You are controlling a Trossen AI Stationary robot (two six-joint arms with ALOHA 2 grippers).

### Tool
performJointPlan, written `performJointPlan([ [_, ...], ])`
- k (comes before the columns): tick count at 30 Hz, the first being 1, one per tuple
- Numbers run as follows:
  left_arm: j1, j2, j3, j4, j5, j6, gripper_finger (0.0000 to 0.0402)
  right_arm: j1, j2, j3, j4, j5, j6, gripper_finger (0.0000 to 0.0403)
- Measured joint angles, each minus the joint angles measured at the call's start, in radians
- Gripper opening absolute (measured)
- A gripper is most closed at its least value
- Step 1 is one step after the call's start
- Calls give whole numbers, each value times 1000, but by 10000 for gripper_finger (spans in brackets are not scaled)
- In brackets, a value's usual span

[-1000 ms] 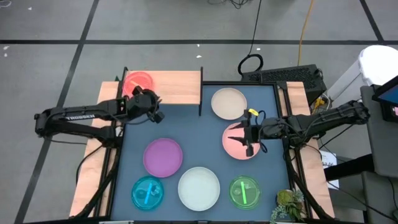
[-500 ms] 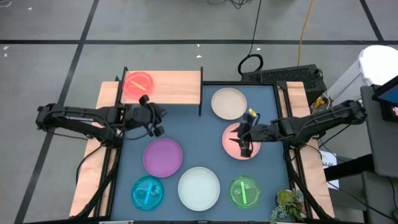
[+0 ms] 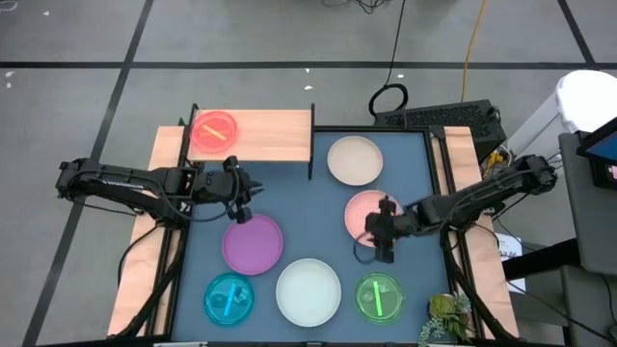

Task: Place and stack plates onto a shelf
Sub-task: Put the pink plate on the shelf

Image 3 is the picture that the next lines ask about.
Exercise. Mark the white bin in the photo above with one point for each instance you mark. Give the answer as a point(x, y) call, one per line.
point(588, 96)

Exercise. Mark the purple plastic plate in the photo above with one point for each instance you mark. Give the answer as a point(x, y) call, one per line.
point(252, 245)

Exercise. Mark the small potted succulent plant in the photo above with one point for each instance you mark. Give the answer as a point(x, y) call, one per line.
point(443, 306)

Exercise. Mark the grey cart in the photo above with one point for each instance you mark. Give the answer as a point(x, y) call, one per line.
point(593, 226)

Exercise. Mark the yellow power plug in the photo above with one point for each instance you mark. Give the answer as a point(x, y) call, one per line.
point(494, 160)

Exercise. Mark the black cart base bar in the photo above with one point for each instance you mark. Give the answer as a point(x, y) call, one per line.
point(540, 260)

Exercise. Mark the blue transparent plate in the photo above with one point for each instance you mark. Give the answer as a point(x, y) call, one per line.
point(229, 299)

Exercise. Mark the silver aluminium bar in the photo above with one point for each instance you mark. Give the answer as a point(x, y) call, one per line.
point(180, 344)

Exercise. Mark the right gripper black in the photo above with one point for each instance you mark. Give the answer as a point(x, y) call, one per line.
point(395, 225)

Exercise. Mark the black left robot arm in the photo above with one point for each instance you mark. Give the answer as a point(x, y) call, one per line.
point(120, 180)

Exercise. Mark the light wooden table side board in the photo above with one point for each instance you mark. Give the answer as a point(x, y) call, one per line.
point(489, 260)
point(164, 144)

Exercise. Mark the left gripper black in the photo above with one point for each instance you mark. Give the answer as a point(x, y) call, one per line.
point(212, 185)

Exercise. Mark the black framed monitor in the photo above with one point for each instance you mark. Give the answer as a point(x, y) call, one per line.
point(602, 144)

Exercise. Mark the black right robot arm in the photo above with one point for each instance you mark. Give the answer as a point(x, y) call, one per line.
point(482, 193)

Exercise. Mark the pink speckled plate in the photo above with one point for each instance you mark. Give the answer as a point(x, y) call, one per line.
point(359, 212)

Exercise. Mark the beige plate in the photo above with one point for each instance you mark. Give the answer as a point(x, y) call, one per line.
point(355, 160)

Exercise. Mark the orange-red transparent plate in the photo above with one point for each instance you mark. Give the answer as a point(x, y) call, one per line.
point(214, 132)

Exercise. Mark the large white plate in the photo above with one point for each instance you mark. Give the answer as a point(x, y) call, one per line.
point(308, 293)

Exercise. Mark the wooden shelf with black frame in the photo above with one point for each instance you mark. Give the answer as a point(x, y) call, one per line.
point(279, 140)

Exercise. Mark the green transparent plate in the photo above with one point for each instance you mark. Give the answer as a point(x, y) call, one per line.
point(379, 299)

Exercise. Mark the white paper sheet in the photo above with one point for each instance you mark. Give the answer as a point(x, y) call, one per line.
point(511, 250)

